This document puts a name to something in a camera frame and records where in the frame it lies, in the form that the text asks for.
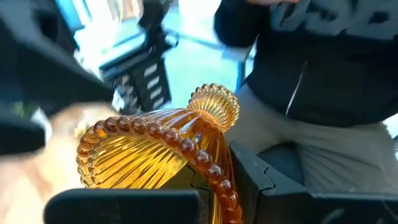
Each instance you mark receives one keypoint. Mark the amber ribbed glass candle holder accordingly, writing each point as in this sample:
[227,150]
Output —
[140,161]

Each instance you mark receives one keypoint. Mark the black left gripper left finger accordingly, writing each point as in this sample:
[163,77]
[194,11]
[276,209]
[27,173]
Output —
[124,207]

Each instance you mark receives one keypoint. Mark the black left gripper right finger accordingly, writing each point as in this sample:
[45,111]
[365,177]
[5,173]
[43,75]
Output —
[280,208]

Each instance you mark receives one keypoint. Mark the person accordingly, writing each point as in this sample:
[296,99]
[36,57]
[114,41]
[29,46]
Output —
[326,77]

